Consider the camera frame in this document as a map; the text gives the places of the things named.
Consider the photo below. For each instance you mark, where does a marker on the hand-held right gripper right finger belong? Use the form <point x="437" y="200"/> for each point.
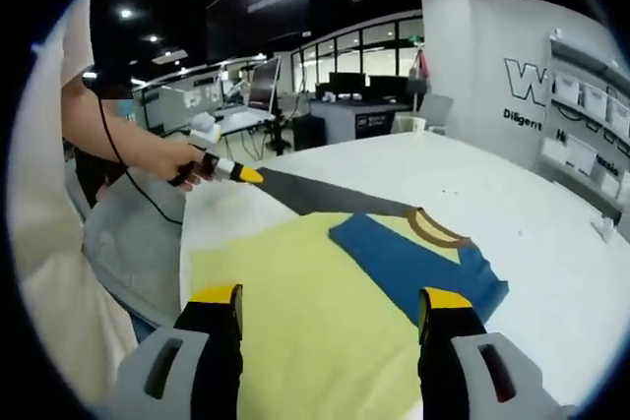
<point x="443" y="341"/>

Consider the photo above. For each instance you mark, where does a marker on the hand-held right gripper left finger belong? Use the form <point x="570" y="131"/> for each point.
<point x="216" y="341"/>

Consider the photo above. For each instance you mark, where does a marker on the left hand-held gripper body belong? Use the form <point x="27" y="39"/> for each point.
<point x="204" y="137"/>

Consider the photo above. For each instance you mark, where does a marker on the yellow blue black garment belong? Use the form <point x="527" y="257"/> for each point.
<point x="305" y="321"/>

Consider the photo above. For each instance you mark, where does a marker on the person's left hand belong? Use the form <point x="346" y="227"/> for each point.
<point x="189" y="168"/>

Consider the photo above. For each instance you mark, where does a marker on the white work table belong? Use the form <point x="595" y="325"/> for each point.
<point x="246" y="117"/>

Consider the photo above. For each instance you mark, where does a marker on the black monitor stand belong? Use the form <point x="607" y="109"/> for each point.
<point x="279" y="139"/>

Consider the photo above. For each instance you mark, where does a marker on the person's blue jeans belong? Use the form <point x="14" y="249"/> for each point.
<point x="145" y="329"/>

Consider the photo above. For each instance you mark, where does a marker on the black computer tower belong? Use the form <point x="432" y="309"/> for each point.
<point x="310" y="132"/>

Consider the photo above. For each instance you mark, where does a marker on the computer monitor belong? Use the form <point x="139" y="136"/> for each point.
<point x="263" y="83"/>

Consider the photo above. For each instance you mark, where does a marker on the dark desk with monitors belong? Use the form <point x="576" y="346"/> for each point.
<point x="344" y="117"/>

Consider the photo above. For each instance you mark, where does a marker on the grey mesh chair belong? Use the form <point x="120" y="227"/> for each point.
<point x="128" y="253"/>

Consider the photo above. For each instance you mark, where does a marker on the dark hanging screen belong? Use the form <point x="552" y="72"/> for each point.
<point x="261" y="12"/>

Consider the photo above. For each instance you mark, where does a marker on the person's white shirt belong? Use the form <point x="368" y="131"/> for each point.
<point x="49" y="223"/>

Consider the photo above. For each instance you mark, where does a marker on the small white device box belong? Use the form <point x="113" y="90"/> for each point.
<point x="603" y="229"/>

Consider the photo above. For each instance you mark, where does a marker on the clothes rack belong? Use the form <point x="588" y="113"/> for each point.
<point x="423" y="71"/>

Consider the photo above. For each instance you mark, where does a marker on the grey metal shelf unit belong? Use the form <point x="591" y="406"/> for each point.
<point x="543" y="144"/>

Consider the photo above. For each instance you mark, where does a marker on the row of white storage bins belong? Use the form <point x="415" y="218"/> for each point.
<point x="578" y="152"/>

